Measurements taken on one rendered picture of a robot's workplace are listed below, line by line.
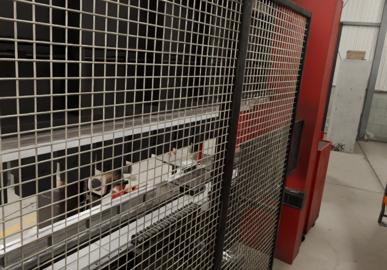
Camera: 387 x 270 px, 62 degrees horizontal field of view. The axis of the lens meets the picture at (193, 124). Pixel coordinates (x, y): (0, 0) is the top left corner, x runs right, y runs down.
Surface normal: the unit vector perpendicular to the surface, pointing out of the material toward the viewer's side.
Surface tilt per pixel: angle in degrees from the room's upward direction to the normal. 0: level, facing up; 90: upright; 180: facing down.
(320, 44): 90
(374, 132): 90
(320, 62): 90
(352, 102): 90
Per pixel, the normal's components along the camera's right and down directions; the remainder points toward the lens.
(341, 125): -0.34, 0.17
